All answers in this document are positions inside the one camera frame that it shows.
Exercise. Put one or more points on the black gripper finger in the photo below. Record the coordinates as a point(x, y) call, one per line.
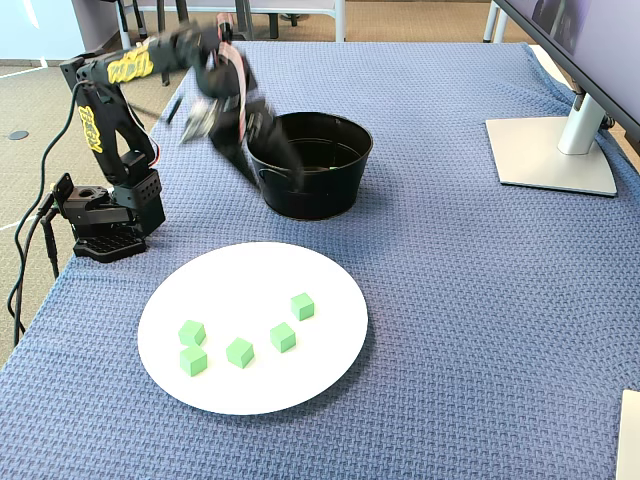
point(237, 152)
point(272, 137)

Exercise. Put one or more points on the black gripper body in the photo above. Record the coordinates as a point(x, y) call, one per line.
point(231, 131)

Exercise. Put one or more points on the green cube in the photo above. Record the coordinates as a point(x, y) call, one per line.
point(240, 352)
point(283, 337)
point(192, 332)
point(302, 306)
point(193, 361)

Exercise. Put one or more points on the white round plate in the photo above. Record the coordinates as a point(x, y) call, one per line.
point(260, 390)

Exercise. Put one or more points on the dark chair leg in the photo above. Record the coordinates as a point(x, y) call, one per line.
point(274, 27)
point(141, 25)

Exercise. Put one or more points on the black metal bucket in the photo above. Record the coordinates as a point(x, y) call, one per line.
point(325, 200)

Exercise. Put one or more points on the white table leg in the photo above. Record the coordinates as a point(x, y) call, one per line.
point(126, 25)

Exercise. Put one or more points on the black table clamp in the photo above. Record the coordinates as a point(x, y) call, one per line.
point(51, 247)

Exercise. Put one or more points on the round floor outlet cover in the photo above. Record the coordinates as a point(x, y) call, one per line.
point(18, 134)

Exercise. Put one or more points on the blue woven table cloth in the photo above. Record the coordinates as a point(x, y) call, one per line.
point(450, 300)

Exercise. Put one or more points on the grey desk leg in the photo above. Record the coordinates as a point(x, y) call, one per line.
point(490, 27)

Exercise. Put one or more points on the computer monitor with silver stand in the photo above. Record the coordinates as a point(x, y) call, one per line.
point(550, 165)

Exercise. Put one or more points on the white flat board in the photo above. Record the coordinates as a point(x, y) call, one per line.
point(631, 440)

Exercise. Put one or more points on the small wrist camera circuit board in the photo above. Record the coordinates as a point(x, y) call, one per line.
point(197, 122)

